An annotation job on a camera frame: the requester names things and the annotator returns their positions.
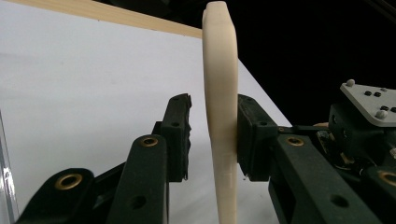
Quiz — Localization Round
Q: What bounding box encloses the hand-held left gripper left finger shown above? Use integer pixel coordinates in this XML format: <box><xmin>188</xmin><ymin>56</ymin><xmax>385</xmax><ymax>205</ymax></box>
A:
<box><xmin>152</xmin><ymin>92</ymin><xmax>192</xmax><ymax>183</ymax></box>

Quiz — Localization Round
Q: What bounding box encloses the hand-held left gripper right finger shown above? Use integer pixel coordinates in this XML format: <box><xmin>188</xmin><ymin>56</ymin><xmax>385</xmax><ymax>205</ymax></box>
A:
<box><xmin>236</xmin><ymin>93</ymin><xmax>279</xmax><ymax>182</ymax></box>

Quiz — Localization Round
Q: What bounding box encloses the white board sheet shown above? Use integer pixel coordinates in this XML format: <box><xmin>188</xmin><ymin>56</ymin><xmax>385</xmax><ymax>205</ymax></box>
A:
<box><xmin>0</xmin><ymin>0</ymin><xmax>292</xmax><ymax>224</ymax></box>

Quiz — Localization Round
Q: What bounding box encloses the wooden table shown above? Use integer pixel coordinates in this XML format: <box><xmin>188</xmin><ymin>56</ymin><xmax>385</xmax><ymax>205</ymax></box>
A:
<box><xmin>6</xmin><ymin>0</ymin><xmax>204</xmax><ymax>39</ymax></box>

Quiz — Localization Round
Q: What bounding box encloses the clear plastic box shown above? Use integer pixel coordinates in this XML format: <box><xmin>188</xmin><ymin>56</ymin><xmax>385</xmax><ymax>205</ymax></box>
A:
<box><xmin>0</xmin><ymin>110</ymin><xmax>21</xmax><ymax>224</ymax></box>

